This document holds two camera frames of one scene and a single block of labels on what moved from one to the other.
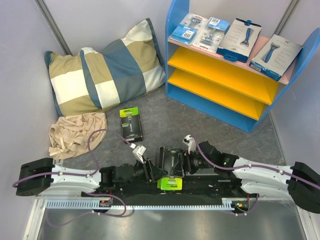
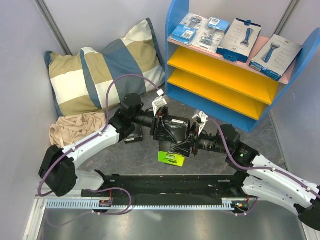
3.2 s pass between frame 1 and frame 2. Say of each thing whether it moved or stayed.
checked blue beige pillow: stayed
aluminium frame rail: stayed
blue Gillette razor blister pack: stayed
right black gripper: moved
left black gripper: moved
